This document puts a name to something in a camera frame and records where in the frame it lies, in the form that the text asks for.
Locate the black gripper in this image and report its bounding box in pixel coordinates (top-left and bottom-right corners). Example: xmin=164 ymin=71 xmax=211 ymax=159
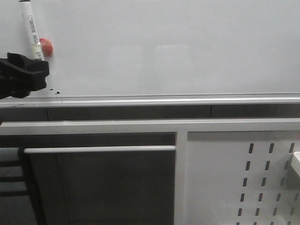
xmin=0 ymin=52 xmax=49 ymax=99

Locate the red round magnet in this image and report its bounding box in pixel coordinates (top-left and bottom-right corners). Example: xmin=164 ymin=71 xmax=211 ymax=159
xmin=39 ymin=38 xmax=53 ymax=57

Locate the white whiteboard marker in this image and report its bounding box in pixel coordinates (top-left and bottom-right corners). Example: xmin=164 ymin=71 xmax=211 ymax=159
xmin=19 ymin=0 xmax=45 ymax=61

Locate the white whiteboard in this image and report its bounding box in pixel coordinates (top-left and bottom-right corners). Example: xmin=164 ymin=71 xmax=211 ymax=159
xmin=0 ymin=0 xmax=300 ymax=108

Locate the black chair backrest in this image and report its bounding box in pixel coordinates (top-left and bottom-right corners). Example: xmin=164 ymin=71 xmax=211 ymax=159
xmin=0 ymin=147 xmax=30 ymax=197

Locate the dark grey cabinet panel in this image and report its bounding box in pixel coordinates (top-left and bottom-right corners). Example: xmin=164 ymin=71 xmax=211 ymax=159
xmin=29 ymin=151 xmax=175 ymax=225

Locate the white pegboard panel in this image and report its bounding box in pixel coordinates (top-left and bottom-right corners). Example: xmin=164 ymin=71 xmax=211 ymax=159
xmin=184 ymin=131 xmax=300 ymax=225

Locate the white metal rack frame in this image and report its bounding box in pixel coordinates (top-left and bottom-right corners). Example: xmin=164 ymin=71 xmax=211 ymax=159
xmin=0 ymin=118 xmax=300 ymax=225

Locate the white shelf bracket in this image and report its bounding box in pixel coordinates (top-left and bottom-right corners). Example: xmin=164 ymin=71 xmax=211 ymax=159
xmin=286 ymin=151 xmax=300 ymax=190

